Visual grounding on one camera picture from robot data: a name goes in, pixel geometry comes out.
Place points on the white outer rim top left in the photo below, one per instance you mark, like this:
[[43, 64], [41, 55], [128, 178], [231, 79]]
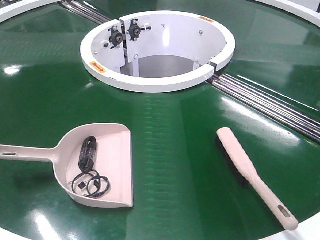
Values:
[[9, 10]]

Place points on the white outer rim top right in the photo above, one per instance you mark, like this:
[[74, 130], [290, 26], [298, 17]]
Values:
[[300, 11]]

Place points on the pink hand brush black bristles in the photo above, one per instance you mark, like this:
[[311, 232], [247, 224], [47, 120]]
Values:
[[242, 163]]

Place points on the right black bearing mount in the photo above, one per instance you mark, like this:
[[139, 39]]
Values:
[[135, 30]]

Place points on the black bearing mount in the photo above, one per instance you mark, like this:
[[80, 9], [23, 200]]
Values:
[[116, 37], [135, 30]]

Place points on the orange warning sticker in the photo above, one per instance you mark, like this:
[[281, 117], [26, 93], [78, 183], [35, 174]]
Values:
[[97, 67], [207, 19]]

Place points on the pink plastic dustpan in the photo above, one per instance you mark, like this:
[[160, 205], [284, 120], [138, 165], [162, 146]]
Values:
[[113, 159]]

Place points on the orange warning sticker back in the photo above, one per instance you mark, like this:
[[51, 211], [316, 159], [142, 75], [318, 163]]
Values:
[[207, 19]]

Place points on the right chrome roller bars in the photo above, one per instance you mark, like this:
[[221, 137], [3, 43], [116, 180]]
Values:
[[267, 104]]

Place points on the orange warning sticker front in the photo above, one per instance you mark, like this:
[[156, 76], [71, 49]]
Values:
[[97, 67]]

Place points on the left black bearing mount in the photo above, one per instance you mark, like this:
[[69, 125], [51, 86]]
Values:
[[116, 37]]

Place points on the top left chrome roller bars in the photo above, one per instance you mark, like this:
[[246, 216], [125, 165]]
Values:
[[85, 11]]

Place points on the chrome roller bars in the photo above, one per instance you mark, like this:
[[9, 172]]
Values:
[[267, 104], [85, 11]]

